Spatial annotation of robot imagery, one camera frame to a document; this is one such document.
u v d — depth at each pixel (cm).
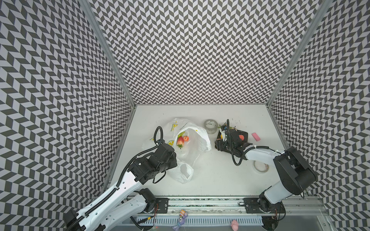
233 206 75
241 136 96
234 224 67
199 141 73
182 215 68
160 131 58
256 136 99
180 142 93
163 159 54
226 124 83
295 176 44
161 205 72
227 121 76
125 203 56
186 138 94
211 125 105
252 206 73
